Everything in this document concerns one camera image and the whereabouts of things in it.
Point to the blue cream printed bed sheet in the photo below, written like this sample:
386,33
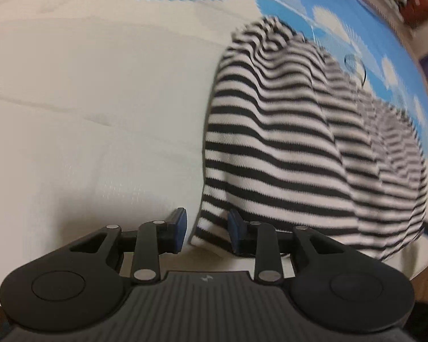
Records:
92,114

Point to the light wooden bed frame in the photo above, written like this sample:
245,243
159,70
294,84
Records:
410,41

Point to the black white striped garment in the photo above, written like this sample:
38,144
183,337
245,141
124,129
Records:
271,149

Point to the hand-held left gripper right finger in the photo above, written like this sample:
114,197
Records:
235,232

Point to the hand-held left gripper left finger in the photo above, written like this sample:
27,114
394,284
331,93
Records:
180,228

